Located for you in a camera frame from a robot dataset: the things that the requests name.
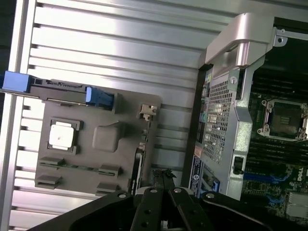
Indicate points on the hard disk in blue caddy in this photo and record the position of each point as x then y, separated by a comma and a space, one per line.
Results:
60, 89

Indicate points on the green RAM stick on rack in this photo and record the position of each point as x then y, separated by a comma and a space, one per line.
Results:
79, 167

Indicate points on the black open PC case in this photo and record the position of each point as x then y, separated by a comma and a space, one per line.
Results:
221, 115

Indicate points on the blue case latch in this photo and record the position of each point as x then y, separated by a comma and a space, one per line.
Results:
216, 186

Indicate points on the CPU socket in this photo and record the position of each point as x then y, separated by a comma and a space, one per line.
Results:
284, 120

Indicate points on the silver CPU chip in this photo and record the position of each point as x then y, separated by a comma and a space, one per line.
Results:
61, 136

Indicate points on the installed RAM stick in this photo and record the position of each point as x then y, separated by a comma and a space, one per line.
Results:
276, 154

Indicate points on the blue expansion slot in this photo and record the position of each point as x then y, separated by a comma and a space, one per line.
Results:
272, 178

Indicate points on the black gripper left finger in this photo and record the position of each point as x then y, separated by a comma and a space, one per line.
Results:
149, 207

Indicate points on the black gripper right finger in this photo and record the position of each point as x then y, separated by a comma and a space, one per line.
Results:
190, 211

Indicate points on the grey parts rack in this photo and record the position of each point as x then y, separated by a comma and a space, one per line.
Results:
106, 168

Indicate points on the green motherboard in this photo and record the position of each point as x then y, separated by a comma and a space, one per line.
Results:
264, 163

